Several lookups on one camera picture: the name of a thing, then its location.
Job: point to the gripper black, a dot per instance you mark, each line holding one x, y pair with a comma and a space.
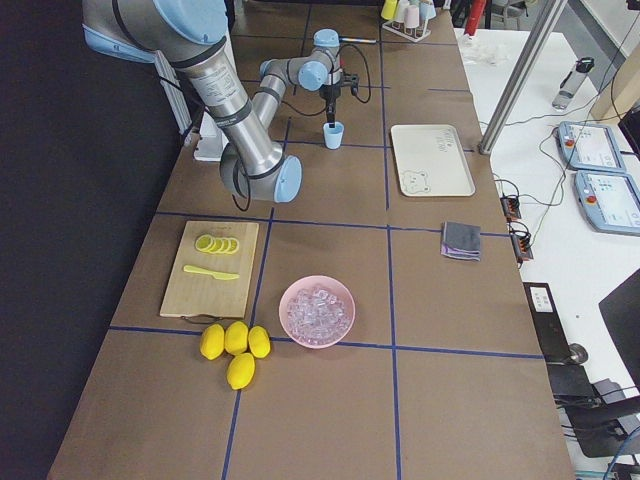
330, 94

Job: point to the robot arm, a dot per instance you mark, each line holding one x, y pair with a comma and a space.
192, 36

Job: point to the light blue cup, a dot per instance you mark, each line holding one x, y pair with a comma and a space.
333, 134

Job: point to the clear acrylic cup rack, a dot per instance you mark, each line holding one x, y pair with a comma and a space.
412, 34

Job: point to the yellow-green plastic cup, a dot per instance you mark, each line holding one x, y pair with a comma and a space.
389, 9

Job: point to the white plastic cup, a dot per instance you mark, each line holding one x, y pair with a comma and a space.
400, 12

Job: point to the pink plastic cup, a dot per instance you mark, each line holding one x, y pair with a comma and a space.
412, 17

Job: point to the grey-blue plastic cup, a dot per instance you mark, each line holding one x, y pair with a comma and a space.
427, 10

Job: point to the steel muddler black tip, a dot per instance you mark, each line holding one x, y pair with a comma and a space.
357, 40

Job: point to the cream bear tray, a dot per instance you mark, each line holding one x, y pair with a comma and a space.
430, 161

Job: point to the lemon slices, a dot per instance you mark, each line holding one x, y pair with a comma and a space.
210, 244

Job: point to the grey folded cloth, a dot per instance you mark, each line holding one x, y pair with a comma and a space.
461, 241

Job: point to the pink bowl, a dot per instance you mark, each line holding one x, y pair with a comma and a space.
328, 282

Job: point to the wooden cutting board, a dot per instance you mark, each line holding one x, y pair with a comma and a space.
193, 294

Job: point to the yellow plastic knife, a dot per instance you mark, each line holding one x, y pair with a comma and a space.
218, 275

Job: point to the yellow lemon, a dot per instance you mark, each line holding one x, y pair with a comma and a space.
259, 342
241, 371
236, 338
212, 342

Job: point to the teach pendant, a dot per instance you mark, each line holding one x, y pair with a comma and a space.
586, 146
610, 201

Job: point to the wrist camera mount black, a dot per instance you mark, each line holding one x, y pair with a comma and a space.
351, 81

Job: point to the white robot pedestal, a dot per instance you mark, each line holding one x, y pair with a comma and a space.
212, 141

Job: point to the aluminium frame post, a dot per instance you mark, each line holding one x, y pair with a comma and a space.
538, 36

